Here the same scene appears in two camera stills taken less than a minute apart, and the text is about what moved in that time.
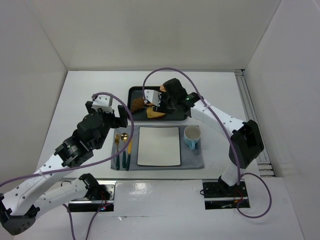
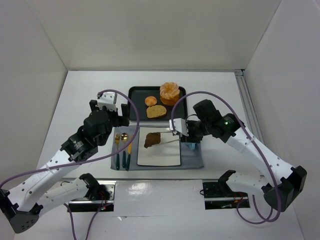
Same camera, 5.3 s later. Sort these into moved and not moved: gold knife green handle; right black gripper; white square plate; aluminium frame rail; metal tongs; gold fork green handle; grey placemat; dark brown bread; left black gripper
Moved: right black gripper; dark brown bread; metal tongs
Not moved: aluminium frame rail; grey placemat; gold knife green handle; left black gripper; gold fork green handle; white square plate
